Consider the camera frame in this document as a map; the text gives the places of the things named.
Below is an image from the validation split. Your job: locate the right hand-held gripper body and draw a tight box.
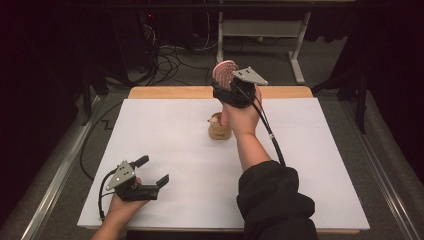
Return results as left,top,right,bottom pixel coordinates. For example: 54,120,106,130
213,66,269,109

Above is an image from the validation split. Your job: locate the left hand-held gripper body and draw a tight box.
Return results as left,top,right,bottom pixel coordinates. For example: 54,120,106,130
105,159,161,202

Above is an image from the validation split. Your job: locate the pink hairbrush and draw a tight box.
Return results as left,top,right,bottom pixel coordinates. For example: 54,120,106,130
212,59,240,128

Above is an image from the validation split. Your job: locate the wooden holder cup with figurine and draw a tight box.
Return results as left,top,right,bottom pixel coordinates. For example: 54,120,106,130
207,111,233,141

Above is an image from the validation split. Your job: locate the person's left hand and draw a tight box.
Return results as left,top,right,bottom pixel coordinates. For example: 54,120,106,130
107,178,149,218

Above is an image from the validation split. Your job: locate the person's right hand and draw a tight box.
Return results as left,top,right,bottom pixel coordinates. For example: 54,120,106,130
221,84,264,138

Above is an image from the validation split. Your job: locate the white board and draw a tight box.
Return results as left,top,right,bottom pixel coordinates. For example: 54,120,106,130
77,97,371,231

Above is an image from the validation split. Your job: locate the wooden table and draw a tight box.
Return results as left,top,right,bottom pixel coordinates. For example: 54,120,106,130
84,85,361,234

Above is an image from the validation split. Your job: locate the black stand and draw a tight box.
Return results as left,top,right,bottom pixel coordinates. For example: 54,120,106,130
311,66,369,134
79,66,111,127

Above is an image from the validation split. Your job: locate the dark computer tower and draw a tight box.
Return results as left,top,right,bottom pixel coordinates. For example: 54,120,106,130
111,9,161,73

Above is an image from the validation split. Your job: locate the left hand-held gripper black cable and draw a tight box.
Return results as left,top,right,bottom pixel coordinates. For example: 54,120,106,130
97,168,118,222

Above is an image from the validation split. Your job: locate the hand-held gripper black cable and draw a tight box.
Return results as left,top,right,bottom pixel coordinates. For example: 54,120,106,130
233,83,287,168
97,168,118,222

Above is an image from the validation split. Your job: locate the right hand-held gripper black cable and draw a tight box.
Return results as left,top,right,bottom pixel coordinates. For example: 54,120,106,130
233,83,287,168

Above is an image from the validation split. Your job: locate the bundle of black cables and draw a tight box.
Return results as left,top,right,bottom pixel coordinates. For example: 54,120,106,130
143,19,211,86

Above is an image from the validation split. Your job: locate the black floor cable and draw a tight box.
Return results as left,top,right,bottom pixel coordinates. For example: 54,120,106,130
79,99,124,181

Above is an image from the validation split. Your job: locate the white metal desk frame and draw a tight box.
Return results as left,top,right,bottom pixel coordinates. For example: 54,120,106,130
214,11,313,85

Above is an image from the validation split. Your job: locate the metal floor rail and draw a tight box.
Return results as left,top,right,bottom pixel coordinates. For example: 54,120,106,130
339,99,424,240
19,96,101,240

